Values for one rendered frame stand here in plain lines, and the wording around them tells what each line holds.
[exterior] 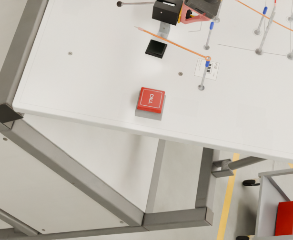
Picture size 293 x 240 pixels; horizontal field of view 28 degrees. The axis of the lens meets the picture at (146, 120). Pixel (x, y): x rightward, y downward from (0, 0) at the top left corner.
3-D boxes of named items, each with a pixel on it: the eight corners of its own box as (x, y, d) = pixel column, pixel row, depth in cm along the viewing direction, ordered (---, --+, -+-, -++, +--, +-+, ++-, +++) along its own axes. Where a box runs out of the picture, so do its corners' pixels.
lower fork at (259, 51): (262, 55, 133) (279, 13, 121) (254, 54, 133) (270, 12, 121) (263, 49, 134) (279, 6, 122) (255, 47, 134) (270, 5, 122)
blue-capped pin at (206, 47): (204, 44, 134) (210, 18, 126) (210, 45, 134) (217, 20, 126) (202, 48, 133) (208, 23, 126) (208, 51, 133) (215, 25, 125)
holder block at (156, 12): (157, 5, 132) (158, -8, 129) (181, 12, 131) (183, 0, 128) (151, 18, 130) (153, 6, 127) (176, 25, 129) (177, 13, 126)
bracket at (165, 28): (162, 21, 136) (164, 6, 132) (172, 24, 136) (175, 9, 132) (156, 35, 134) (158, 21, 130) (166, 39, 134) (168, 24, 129)
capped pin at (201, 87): (197, 85, 128) (205, 54, 119) (204, 85, 128) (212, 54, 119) (197, 90, 127) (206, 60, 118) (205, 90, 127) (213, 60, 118)
